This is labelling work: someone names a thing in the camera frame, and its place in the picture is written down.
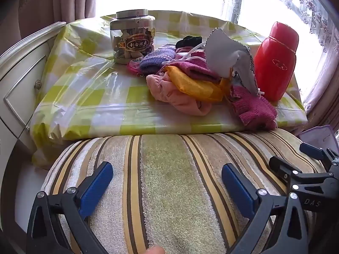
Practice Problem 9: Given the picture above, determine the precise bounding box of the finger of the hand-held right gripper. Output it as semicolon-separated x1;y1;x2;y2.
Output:
299;142;339;171
269;156;335;191

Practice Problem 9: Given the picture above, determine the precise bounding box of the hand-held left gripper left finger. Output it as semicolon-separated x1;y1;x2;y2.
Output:
26;161;114;254

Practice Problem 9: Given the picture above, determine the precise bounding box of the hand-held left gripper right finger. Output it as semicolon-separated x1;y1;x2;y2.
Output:
221;163;309;254

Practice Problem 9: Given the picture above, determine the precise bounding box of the pink plush cloth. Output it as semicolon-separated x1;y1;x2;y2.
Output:
146;71;212;116

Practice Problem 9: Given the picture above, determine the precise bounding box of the orange cloth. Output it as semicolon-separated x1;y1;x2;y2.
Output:
165;66;232;102

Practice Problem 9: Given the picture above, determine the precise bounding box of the lilac plastic object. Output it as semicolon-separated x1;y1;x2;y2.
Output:
299;125;338;149

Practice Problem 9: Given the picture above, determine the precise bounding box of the pink curtain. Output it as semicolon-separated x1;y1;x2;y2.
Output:
0;0;98;51
302;53;339;135

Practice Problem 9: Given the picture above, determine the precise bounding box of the magenta knit cloth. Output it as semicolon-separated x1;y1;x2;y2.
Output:
127;46;220;82
230;85;278;131

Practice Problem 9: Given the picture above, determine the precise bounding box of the striped sofa cushion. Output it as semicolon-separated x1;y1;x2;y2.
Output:
41;130;329;254

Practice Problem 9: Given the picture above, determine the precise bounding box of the green checkered plastic tablecloth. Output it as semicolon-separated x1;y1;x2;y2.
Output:
29;11;309;164

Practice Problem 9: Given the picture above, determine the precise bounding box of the grey cloth pouch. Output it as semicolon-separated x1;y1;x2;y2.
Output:
205;29;258;96

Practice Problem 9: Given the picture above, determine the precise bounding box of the white cabinet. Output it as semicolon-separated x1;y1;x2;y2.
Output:
0;21;67;254

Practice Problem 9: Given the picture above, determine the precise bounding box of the purple knit cloth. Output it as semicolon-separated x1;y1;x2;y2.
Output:
139;48;176;75

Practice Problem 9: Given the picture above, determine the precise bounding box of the floral lace curtain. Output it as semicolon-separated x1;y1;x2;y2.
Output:
220;0;339;106

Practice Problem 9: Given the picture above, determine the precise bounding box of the clear jar with silver lid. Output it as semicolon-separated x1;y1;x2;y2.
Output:
110;9;156;65

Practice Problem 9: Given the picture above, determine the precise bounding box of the black scrunchie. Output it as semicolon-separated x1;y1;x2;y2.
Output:
176;35;203;48

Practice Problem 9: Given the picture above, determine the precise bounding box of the white cord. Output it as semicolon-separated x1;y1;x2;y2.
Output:
169;42;208;65

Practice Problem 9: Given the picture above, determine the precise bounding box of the white window frame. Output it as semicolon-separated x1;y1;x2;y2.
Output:
229;0;248;25

